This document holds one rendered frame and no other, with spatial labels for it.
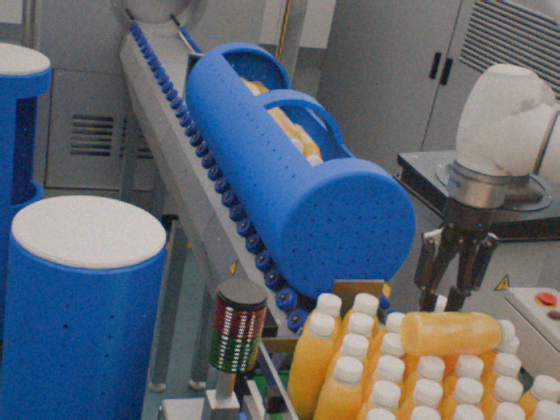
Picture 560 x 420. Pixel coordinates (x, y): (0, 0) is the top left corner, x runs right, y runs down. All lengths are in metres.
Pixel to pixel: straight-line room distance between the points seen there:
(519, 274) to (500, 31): 1.58
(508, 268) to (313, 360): 0.89
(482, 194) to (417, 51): 2.74
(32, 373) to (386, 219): 0.72
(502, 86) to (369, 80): 3.10
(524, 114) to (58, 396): 0.96
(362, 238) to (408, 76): 2.49
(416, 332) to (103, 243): 0.60
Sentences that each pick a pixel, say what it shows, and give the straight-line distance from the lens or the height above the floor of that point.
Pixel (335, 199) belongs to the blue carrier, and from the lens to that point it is 1.54.
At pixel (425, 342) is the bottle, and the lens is 1.28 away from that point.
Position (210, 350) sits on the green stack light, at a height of 1.18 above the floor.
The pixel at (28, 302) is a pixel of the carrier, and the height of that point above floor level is 0.93.
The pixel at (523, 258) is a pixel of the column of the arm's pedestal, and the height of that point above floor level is 0.93.
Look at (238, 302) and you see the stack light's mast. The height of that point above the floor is 1.26.
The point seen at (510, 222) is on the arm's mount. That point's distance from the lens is 1.99.
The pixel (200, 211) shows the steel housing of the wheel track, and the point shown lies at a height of 0.86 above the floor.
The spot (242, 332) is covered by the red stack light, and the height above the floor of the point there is 1.22.
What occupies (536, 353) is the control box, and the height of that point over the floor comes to 1.04.
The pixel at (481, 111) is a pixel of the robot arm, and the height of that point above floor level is 1.45.
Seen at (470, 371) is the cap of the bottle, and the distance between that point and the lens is 1.34.
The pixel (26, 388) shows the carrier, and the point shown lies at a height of 0.75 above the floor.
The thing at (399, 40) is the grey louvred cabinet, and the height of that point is 0.97.
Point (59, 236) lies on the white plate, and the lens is 1.56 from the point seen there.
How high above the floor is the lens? 1.76
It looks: 24 degrees down
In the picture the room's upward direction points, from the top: 11 degrees clockwise
